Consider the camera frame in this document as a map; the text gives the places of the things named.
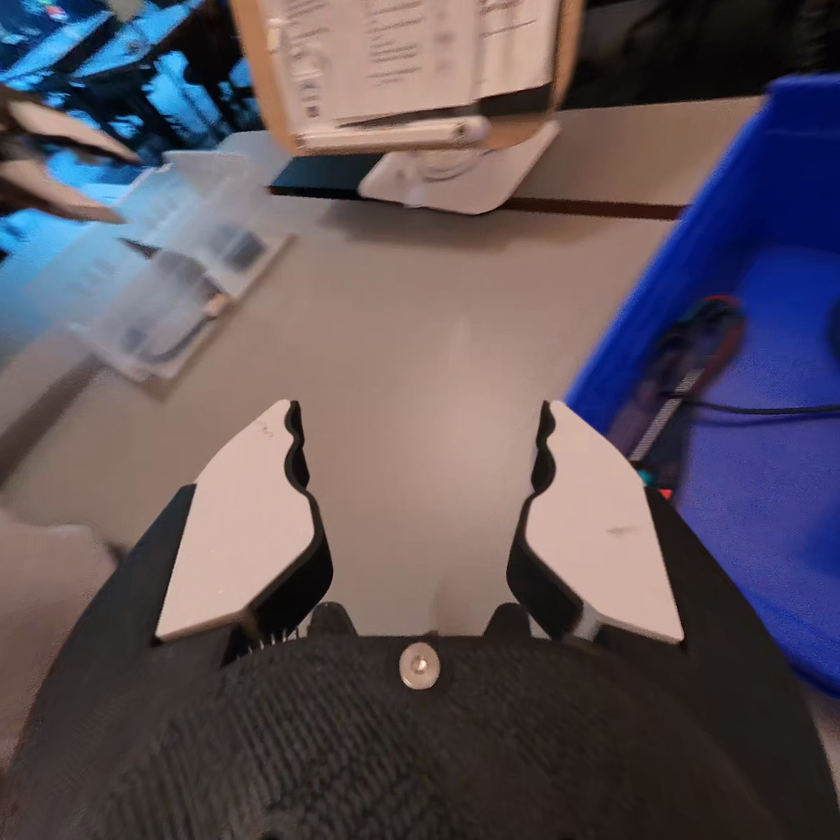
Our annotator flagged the cardboard board with papers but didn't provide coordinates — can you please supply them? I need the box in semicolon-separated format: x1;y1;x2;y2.
230;0;586;157

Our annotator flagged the flat black base plate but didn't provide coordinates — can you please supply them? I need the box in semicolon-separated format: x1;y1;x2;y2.
268;154;383;200

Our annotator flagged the thin black cable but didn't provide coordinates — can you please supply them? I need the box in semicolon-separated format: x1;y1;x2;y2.
682;394;840;420

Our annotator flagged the blue plastic bin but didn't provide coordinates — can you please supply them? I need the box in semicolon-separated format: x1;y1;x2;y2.
564;72;840;697

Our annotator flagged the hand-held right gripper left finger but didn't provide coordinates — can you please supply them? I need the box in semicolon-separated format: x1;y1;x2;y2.
156;399;333;660

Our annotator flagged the black device with coloured wires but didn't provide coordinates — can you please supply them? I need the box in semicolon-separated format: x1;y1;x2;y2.
607;295;749;501

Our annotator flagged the clear plastic bag with cable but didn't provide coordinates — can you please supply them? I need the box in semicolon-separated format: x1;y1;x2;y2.
69;249;232;383

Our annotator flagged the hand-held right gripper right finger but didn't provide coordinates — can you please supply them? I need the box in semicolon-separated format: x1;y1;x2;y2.
507;400;685;643

